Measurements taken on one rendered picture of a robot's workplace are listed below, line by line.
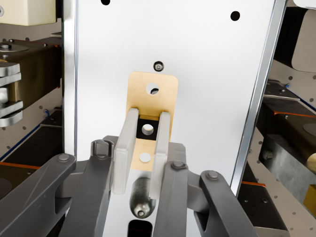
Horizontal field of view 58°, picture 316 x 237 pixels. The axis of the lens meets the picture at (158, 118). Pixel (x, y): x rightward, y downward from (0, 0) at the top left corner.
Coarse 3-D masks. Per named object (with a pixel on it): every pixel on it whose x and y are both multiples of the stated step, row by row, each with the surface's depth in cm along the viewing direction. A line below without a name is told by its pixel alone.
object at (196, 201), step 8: (168, 144) 18; (176, 144) 18; (168, 152) 17; (176, 152) 17; (184, 152) 18; (168, 160) 16; (184, 160) 17; (192, 176) 15; (192, 184) 14; (192, 192) 14; (200, 192) 14; (192, 200) 15; (200, 200) 14; (192, 208) 15; (200, 208) 14; (208, 208) 14
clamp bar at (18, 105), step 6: (18, 72) 26; (0, 78) 24; (6, 78) 25; (12, 78) 26; (18, 78) 26; (0, 84) 24; (6, 84) 25; (6, 102) 27; (12, 102) 27; (18, 102) 27; (0, 108) 25; (6, 108) 26; (12, 108) 26; (18, 108) 27; (0, 114) 25; (6, 114) 26
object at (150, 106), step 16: (128, 80) 22; (144, 80) 21; (160, 80) 21; (176, 80) 21; (128, 96) 22; (144, 96) 22; (160, 96) 22; (144, 112) 22; (160, 112) 22; (144, 128) 23; (144, 144) 23
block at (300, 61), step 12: (288, 12) 34; (300, 12) 31; (312, 12) 30; (288, 24) 34; (300, 24) 30; (312, 24) 30; (288, 36) 33; (300, 36) 31; (312, 36) 31; (276, 48) 36; (288, 48) 33; (300, 48) 31; (312, 48) 31; (276, 60) 37; (288, 60) 32; (300, 60) 32; (312, 60) 31
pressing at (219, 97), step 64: (64, 0) 28; (128, 0) 28; (192, 0) 28; (256, 0) 28; (64, 64) 31; (128, 64) 31; (192, 64) 30; (256, 64) 30; (64, 128) 33; (192, 128) 33; (128, 192) 36
